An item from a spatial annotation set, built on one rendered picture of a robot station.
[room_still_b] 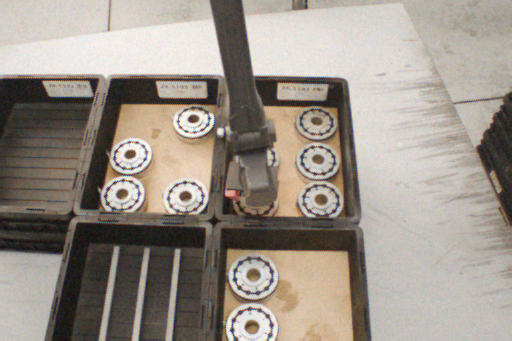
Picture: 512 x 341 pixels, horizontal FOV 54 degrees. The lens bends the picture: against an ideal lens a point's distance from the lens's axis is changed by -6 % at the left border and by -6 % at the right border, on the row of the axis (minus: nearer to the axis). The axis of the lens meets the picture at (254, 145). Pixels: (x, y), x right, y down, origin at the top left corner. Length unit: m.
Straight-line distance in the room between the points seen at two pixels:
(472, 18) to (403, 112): 1.64
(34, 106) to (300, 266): 0.82
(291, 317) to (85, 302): 0.43
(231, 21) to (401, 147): 0.84
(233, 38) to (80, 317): 0.67
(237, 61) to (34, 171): 0.71
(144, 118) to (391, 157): 0.67
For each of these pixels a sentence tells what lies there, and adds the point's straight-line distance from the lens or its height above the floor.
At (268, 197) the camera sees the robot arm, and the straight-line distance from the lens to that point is 0.96.
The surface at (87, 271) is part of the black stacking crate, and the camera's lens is 1.18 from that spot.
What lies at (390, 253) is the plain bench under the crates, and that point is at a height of 0.70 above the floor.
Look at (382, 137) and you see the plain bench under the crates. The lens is 1.50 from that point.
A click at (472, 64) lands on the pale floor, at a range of 2.87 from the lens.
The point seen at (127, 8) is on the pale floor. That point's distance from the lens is 3.03.
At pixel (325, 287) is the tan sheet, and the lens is 1.12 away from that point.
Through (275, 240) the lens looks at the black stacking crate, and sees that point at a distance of 1.11.
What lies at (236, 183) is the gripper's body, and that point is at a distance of 1.07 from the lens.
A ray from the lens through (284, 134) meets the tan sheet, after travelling 1.31.
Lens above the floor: 1.88
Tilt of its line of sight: 55 degrees down
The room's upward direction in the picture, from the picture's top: straight up
